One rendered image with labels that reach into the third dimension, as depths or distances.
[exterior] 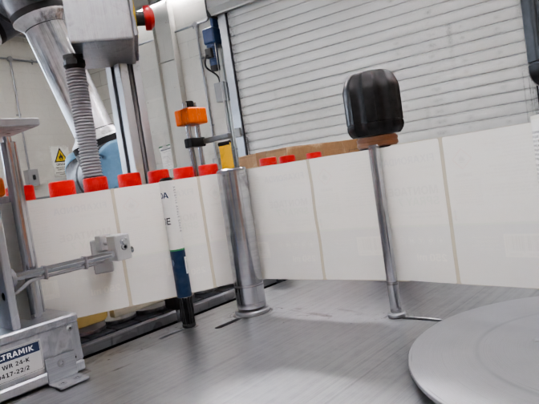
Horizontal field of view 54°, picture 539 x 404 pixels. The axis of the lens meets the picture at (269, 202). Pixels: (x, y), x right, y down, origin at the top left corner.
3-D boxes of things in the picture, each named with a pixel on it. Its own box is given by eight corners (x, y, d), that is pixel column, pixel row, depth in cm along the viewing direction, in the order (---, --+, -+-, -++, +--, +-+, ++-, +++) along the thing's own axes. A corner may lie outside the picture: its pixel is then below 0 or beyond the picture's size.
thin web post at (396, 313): (400, 320, 55) (376, 143, 55) (384, 318, 57) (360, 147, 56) (409, 314, 57) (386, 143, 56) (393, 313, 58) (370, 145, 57)
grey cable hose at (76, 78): (90, 187, 82) (67, 51, 81) (79, 188, 84) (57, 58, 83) (110, 184, 84) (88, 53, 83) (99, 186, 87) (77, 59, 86)
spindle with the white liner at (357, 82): (409, 282, 71) (378, 62, 70) (354, 280, 77) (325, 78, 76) (437, 267, 78) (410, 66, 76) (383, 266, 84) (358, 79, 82)
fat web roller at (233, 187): (253, 319, 65) (230, 167, 64) (228, 316, 68) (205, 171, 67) (277, 308, 68) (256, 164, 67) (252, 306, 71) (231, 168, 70)
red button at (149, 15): (132, 2, 80) (152, 1, 81) (133, 10, 84) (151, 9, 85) (136, 27, 81) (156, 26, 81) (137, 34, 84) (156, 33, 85)
